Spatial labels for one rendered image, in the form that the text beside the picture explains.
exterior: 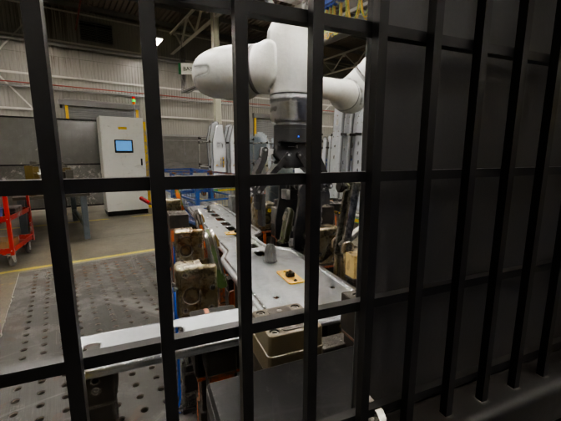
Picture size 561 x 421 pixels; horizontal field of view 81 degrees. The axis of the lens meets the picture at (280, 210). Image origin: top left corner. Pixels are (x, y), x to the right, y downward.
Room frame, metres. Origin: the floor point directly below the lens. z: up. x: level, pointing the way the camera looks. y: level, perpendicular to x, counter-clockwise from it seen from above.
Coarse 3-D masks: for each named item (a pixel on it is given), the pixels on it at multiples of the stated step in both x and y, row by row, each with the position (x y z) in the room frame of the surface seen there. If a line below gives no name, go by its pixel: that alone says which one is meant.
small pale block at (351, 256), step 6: (348, 252) 0.71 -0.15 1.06; (354, 252) 0.71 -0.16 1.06; (348, 258) 0.70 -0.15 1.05; (354, 258) 0.68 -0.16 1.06; (348, 264) 0.70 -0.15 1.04; (354, 264) 0.68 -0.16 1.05; (348, 270) 0.70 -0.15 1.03; (354, 270) 0.68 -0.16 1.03; (348, 276) 0.70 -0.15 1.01; (354, 276) 0.68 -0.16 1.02; (348, 282) 0.70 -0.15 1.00; (354, 282) 0.68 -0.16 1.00
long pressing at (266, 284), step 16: (192, 208) 1.69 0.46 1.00; (224, 208) 1.68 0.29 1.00; (208, 224) 1.30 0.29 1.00; (224, 240) 1.06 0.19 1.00; (256, 240) 1.04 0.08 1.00; (224, 256) 0.89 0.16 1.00; (256, 256) 0.88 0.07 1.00; (288, 256) 0.88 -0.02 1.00; (304, 256) 0.87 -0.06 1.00; (256, 272) 0.76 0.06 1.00; (272, 272) 0.76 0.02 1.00; (304, 272) 0.76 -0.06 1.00; (320, 272) 0.76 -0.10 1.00; (256, 288) 0.66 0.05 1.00; (272, 288) 0.66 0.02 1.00; (288, 288) 0.66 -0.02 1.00; (304, 288) 0.66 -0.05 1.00; (320, 288) 0.66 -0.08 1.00; (336, 288) 0.66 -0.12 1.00; (352, 288) 0.65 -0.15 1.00; (256, 304) 0.59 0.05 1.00; (272, 304) 0.59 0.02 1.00; (288, 304) 0.59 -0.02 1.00; (320, 304) 0.59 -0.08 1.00; (320, 320) 0.53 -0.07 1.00; (336, 320) 0.54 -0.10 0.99
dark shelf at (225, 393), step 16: (336, 352) 0.39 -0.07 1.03; (352, 352) 0.39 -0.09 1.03; (272, 368) 0.35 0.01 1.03; (288, 368) 0.35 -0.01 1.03; (320, 368) 0.35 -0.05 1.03; (336, 368) 0.35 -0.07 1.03; (208, 384) 0.33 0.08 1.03; (224, 384) 0.33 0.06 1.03; (256, 384) 0.33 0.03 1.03; (272, 384) 0.33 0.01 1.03; (288, 384) 0.33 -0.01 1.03; (320, 384) 0.33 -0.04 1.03; (336, 384) 0.33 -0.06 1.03; (208, 400) 0.31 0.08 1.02; (224, 400) 0.30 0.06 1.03; (256, 400) 0.30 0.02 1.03; (272, 400) 0.30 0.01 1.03; (288, 400) 0.30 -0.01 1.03; (320, 400) 0.30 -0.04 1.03; (336, 400) 0.30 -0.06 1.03; (224, 416) 0.28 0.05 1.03; (256, 416) 0.28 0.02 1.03; (272, 416) 0.28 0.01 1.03; (288, 416) 0.28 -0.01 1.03; (320, 416) 0.28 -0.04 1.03
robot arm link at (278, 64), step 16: (272, 32) 0.69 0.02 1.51; (288, 32) 0.68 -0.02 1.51; (304, 32) 0.68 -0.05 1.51; (256, 48) 0.71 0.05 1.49; (272, 48) 0.69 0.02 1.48; (288, 48) 0.68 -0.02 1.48; (304, 48) 0.68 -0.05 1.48; (256, 64) 0.70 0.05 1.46; (272, 64) 0.69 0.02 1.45; (288, 64) 0.68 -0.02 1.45; (304, 64) 0.68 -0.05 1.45; (256, 80) 0.71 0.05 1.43; (272, 80) 0.69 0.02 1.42; (288, 80) 0.68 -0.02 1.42; (304, 80) 0.68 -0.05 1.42
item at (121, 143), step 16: (112, 128) 6.75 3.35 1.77; (128, 128) 6.92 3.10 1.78; (112, 144) 6.74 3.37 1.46; (128, 144) 6.88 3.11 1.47; (112, 160) 6.73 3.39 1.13; (128, 160) 6.89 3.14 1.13; (144, 160) 7.08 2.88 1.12; (112, 176) 6.71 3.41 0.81; (128, 176) 6.88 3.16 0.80; (112, 192) 6.70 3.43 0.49; (128, 192) 6.86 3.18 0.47; (144, 192) 7.05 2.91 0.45; (112, 208) 6.68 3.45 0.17; (128, 208) 6.85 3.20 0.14; (144, 208) 7.04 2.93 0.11
